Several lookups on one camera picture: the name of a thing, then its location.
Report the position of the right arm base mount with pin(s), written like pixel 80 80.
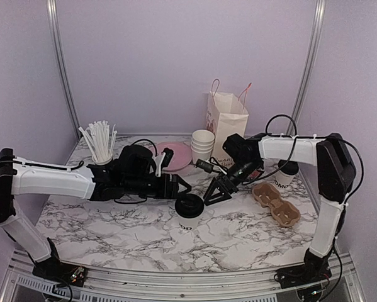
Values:
pixel 312 269

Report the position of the aluminium front rail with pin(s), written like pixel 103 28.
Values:
pixel 105 284

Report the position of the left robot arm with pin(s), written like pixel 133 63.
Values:
pixel 137 171

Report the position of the paper takeout bag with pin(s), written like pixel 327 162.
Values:
pixel 226 115

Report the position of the brown cardboard cup carrier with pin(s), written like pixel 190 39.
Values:
pixel 282 211

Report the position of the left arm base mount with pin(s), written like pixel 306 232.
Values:
pixel 55 270

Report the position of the red patterned small bowl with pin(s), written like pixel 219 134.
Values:
pixel 254 175

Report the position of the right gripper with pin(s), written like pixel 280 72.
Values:
pixel 226 197

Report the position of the white paper cup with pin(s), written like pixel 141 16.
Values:
pixel 188 223
pixel 282 180

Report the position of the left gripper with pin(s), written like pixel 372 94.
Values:
pixel 172 192

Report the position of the pink plate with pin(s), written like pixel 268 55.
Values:
pixel 181 158

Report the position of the black cup with straws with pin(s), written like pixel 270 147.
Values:
pixel 100 138

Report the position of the black cup lid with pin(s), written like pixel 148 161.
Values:
pixel 290 168
pixel 189 206

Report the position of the right aluminium frame post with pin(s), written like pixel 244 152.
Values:
pixel 316 32

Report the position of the stack of white paper cups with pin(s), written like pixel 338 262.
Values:
pixel 202 143

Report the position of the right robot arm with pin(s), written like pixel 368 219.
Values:
pixel 336 174

